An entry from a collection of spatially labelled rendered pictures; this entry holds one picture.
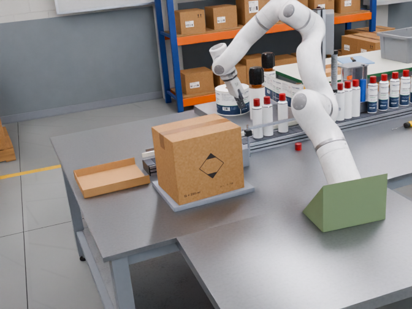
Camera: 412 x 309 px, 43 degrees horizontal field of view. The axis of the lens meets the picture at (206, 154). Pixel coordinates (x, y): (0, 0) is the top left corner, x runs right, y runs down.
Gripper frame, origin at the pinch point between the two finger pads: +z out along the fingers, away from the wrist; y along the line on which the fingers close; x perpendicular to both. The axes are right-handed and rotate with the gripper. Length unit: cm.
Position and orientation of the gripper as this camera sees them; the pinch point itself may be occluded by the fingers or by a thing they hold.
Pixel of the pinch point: (241, 103)
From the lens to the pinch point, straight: 258.5
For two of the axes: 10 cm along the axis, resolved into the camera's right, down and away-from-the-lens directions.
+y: -3.8, -3.1, 8.7
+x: -8.4, 5.1, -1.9
